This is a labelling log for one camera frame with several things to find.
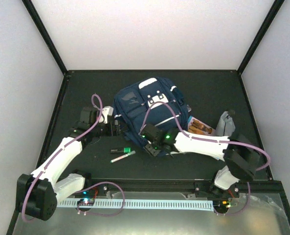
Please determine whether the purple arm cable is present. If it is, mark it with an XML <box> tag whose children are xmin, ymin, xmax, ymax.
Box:
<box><xmin>21</xmin><ymin>94</ymin><xmax>104</xmax><ymax>222</ymax></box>
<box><xmin>139</xmin><ymin>101</ymin><xmax>272</xmax><ymax>171</ymax></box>

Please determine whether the green capped marker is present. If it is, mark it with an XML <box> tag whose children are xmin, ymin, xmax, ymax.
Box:
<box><xmin>110</xmin><ymin>147</ymin><xmax>131</xmax><ymax>154</ymax></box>

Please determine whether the dog picture book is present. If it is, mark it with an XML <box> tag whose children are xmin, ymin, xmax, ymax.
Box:
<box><xmin>188</xmin><ymin>116</ymin><xmax>215</xmax><ymax>136</ymax></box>

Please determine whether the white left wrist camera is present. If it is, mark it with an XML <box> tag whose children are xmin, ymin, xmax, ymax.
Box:
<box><xmin>99</xmin><ymin>106</ymin><xmax>113</xmax><ymax>124</ymax></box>

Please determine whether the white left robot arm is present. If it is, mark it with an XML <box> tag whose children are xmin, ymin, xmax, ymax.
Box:
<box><xmin>16</xmin><ymin>106</ymin><xmax>114</xmax><ymax>222</ymax></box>

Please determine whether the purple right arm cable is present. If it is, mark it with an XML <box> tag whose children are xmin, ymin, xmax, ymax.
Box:
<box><xmin>139</xmin><ymin>101</ymin><xmax>272</xmax><ymax>171</ymax></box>

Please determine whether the navy blue student backpack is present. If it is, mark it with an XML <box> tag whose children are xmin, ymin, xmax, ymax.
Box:
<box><xmin>113</xmin><ymin>77</ymin><xmax>189</xmax><ymax>150</ymax></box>

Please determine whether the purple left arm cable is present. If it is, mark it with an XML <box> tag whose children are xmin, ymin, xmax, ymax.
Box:
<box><xmin>21</xmin><ymin>94</ymin><xmax>104</xmax><ymax>222</ymax></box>

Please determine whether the white slotted cable duct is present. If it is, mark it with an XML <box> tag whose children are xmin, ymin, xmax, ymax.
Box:
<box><xmin>57</xmin><ymin>198</ymin><xmax>214</xmax><ymax>212</ymax></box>

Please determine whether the white green pen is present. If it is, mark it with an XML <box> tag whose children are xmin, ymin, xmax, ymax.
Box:
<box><xmin>110</xmin><ymin>151</ymin><xmax>136</xmax><ymax>163</ymax></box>

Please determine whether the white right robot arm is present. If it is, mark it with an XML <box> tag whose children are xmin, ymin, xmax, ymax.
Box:
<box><xmin>140</xmin><ymin>124</ymin><xmax>260</xmax><ymax>190</ymax></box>

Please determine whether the grey pencil pouch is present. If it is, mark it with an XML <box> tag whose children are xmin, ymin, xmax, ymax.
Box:
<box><xmin>215</xmin><ymin>110</ymin><xmax>236</xmax><ymax>137</ymax></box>

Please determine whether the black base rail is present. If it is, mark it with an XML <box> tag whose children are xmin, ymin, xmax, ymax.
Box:
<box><xmin>84</xmin><ymin>179</ymin><xmax>284</xmax><ymax>199</ymax></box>

